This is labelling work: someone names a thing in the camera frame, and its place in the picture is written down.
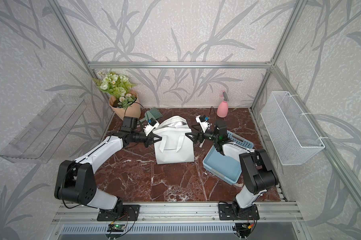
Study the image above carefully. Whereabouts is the white insulated delivery bag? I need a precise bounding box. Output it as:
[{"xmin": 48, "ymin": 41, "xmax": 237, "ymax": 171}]
[{"xmin": 153, "ymin": 116, "xmax": 194, "ymax": 165}]

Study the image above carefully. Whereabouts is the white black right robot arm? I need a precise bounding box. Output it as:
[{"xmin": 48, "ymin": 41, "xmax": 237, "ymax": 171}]
[{"xmin": 185, "ymin": 115, "xmax": 279, "ymax": 221}]

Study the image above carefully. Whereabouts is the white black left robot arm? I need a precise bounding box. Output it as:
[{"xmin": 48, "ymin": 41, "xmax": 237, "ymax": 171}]
[{"xmin": 54, "ymin": 117, "xmax": 162, "ymax": 220}]

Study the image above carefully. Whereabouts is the pink spray bottle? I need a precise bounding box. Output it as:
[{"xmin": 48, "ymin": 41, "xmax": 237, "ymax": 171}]
[{"xmin": 216, "ymin": 91, "xmax": 229, "ymax": 118}]

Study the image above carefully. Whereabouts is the small green hand brush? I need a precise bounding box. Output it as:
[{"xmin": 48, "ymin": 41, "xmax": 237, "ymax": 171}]
[{"xmin": 140, "ymin": 108, "xmax": 163, "ymax": 123}]

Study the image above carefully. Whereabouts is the light blue plastic basket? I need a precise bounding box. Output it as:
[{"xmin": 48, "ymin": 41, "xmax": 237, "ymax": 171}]
[{"xmin": 202, "ymin": 131, "xmax": 253, "ymax": 185}]

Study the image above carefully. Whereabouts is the artificial green white plant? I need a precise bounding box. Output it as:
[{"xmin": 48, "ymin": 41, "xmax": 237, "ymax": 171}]
[{"xmin": 92, "ymin": 72, "xmax": 137, "ymax": 109}]

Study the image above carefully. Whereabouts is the green circuit board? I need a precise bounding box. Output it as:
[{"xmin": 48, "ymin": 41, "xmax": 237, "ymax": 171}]
[{"xmin": 107, "ymin": 224, "xmax": 126, "ymax": 233}]

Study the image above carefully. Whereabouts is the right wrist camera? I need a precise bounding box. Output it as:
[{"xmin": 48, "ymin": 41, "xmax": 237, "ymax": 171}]
[{"xmin": 195, "ymin": 115, "xmax": 211, "ymax": 133}]

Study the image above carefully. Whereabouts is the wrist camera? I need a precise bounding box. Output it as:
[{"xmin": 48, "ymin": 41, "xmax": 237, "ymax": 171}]
[
  {"xmin": 144, "ymin": 118, "xmax": 160, "ymax": 137},
  {"xmin": 195, "ymin": 115, "xmax": 211, "ymax": 133}
]

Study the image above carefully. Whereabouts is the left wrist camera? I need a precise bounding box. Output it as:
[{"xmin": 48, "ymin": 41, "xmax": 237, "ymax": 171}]
[{"xmin": 144, "ymin": 118, "xmax": 160, "ymax": 137}]

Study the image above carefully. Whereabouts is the white wire mesh basket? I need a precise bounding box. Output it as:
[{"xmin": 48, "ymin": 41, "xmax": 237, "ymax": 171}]
[{"xmin": 260, "ymin": 91, "xmax": 325, "ymax": 166}]

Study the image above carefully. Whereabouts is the clear plastic wall shelf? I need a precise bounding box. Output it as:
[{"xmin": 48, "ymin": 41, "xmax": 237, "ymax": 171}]
[{"xmin": 0, "ymin": 94, "xmax": 87, "ymax": 164}]

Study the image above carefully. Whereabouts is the right circuit board with wires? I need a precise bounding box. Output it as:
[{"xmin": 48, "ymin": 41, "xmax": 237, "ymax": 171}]
[{"xmin": 232, "ymin": 223, "xmax": 255, "ymax": 234}]

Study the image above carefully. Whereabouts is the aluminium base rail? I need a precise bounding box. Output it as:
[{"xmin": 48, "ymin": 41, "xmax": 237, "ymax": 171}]
[{"xmin": 45, "ymin": 202, "xmax": 310, "ymax": 240}]

